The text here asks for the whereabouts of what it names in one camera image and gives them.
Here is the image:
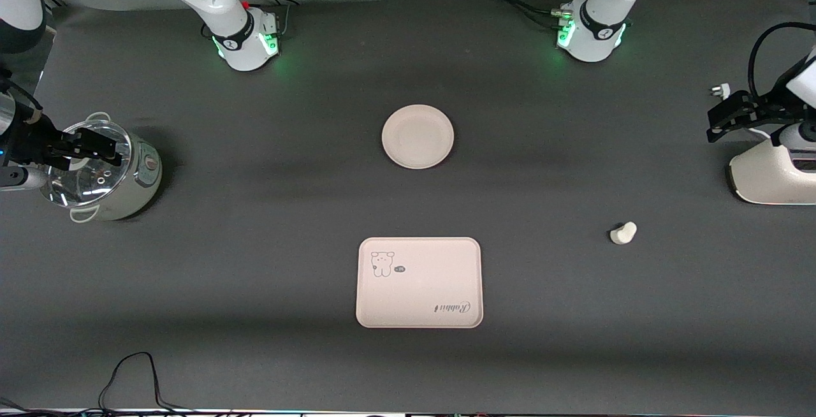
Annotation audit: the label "white steamed bun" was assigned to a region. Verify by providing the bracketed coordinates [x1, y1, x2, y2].
[609, 221, 638, 245]

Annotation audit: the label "round cream plate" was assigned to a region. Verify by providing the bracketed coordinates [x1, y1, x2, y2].
[381, 105, 455, 170]

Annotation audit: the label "cream rectangular tray rabbit print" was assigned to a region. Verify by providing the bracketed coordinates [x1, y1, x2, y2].
[355, 237, 485, 329]

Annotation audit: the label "rice cooker with glass lid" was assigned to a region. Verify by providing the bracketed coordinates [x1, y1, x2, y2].
[40, 112, 163, 224]

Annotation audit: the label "white toaster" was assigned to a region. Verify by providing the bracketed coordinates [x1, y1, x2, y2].
[726, 133, 816, 206]

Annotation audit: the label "black right arm wrist cable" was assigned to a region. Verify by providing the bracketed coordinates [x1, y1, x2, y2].
[0, 76, 44, 126]

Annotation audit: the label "black arm wrist cable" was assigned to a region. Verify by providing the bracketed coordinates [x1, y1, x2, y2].
[0, 76, 44, 126]
[747, 21, 816, 102]

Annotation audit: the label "black left arm wrist cable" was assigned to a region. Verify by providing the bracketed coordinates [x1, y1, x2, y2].
[747, 21, 816, 102]

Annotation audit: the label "thin black cable loop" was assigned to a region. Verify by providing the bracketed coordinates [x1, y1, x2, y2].
[98, 351, 195, 413]

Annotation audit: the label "black left arm base cables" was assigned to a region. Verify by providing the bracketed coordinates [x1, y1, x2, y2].
[480, 0, 597, 30]

